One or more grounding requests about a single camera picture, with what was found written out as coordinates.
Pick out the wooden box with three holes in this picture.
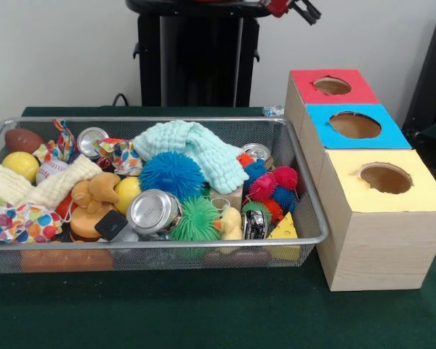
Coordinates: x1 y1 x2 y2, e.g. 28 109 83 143
283 68 436 292

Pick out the blue spiky rubber ball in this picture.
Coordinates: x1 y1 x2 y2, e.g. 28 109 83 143
138 151 207 201

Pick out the clear plastic bottle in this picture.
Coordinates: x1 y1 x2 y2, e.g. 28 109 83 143
262 104 286 118

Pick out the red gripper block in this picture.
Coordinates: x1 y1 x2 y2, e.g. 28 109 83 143
263 0 323 26

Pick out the brown plush toy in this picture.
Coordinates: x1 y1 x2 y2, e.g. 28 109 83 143
70 172 121 215

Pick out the white toy baseball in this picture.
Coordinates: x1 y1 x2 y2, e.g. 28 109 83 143
35 159 70 185

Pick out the dark green table cloth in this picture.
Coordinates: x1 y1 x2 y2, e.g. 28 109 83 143
0 105 436 349

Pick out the mint green waffle cloth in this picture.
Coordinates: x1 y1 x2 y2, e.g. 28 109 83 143
132 120 250 195

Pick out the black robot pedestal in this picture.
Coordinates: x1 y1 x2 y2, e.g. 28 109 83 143
125 0 273 108

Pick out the silver wire mesh bin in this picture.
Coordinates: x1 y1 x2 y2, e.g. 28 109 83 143
0 116 328 274

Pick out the yellow tennis ball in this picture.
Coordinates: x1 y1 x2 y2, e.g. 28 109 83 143
1 151 40 184

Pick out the silver drink can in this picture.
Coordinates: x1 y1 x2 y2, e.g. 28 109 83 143
126 188 183 236

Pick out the brown toy football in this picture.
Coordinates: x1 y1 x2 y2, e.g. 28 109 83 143
4 127 46 153

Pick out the green spiky rubber ball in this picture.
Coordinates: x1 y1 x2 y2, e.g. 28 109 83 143
168 196 222 241

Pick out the cream waffle cloth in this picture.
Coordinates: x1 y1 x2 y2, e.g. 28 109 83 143
0 154 102 210

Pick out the yellow cheese wedge toy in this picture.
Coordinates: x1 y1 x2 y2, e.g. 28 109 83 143
267 212 299 262

